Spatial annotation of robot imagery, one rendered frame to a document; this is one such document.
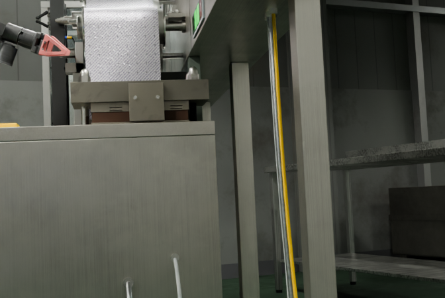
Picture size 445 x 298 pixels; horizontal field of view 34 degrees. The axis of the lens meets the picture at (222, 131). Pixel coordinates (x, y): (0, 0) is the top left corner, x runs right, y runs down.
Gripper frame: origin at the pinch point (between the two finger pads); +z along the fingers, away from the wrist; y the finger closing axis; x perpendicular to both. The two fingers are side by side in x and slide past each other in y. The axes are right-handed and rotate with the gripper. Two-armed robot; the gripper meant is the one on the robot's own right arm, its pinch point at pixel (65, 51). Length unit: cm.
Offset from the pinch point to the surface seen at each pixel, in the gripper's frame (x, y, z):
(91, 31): 8.8, -3.1, 5.1
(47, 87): -20, -100, -24
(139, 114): -9.5, 20.5, 30.1
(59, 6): 14.0, -36.5, -14.9
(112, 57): 3.3, -2.8, 14.1
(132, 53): 6.6, -3.9, 19.5
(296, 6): 28, 67, 60
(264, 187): -64, -390, 113
